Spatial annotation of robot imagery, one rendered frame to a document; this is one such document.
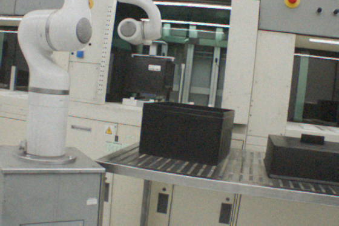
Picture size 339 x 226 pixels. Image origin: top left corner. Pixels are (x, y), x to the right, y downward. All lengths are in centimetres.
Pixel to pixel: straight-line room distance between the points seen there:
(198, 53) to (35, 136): 170
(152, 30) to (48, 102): 54
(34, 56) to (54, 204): 41
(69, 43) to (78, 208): 45
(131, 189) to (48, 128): 82
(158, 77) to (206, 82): 72
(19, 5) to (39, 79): 106
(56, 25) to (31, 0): 101
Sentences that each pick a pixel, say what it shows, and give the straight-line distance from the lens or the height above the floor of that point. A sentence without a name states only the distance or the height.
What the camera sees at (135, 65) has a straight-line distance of 190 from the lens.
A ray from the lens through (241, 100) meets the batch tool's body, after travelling 155.
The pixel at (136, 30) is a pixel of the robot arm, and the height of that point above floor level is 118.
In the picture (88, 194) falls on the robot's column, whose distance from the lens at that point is 102.
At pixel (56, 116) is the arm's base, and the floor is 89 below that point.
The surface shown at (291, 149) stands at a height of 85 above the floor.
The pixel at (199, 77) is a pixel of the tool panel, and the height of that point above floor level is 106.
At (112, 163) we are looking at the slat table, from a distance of 108.
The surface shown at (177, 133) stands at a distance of 121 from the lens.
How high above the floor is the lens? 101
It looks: 3 degrees down
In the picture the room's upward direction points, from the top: 6 degrees clockwise
